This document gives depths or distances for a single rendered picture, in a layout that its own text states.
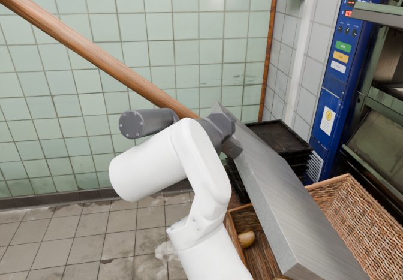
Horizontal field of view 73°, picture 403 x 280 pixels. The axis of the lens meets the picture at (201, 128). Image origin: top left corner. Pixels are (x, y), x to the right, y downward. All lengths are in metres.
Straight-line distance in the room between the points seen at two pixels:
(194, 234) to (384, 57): 0.91
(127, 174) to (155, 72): 1.46
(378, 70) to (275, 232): 0.78
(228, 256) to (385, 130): 0.85
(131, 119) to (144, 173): 0.06
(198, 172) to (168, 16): 1.46
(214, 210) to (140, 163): 0.10
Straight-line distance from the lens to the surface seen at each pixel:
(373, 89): 1.10
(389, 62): 1.11
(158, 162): 0.31
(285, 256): 0.42
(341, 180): 1.18
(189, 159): 0.29
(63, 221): 2.25
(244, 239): 1.11
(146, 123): 0.32
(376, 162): 1.09
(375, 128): 1.12
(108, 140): 1.99
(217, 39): 1.76
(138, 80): 0.49
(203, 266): 0.33
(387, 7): 0.87
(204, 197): 0.30
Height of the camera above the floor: 1.50
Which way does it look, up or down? 29 degrees down
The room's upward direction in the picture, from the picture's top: straight up
